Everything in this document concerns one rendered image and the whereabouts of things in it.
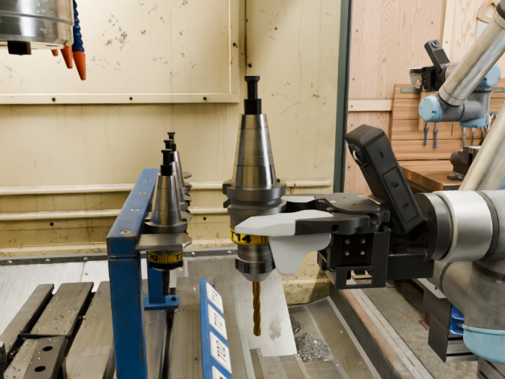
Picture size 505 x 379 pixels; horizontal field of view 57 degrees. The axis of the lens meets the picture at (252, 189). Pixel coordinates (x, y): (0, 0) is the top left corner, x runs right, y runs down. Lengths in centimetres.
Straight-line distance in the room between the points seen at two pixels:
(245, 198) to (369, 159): 12
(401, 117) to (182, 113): 205
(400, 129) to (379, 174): 282
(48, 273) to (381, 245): 127
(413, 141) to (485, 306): 279
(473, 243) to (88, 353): 75
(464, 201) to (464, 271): 14
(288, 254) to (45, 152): 119
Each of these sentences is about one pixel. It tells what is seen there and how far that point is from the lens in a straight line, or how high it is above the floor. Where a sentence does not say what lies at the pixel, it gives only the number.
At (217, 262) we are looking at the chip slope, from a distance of 155.
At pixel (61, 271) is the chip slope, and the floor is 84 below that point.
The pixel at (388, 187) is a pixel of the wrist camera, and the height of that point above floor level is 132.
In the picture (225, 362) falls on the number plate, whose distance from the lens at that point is 89.
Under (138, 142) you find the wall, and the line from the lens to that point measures 149.
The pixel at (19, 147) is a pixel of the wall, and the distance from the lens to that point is 157.
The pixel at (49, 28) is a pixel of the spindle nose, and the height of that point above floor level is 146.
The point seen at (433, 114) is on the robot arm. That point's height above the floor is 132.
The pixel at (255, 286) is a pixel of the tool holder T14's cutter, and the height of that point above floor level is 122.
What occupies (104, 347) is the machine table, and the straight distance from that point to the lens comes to 103.
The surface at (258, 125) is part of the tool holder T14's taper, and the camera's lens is 44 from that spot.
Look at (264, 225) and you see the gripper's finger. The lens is 43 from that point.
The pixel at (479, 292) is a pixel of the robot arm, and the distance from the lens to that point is 58.
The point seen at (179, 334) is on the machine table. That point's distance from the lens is 104.
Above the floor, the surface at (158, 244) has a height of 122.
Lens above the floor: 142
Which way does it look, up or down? 13 degrees down
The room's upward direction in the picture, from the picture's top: straight up
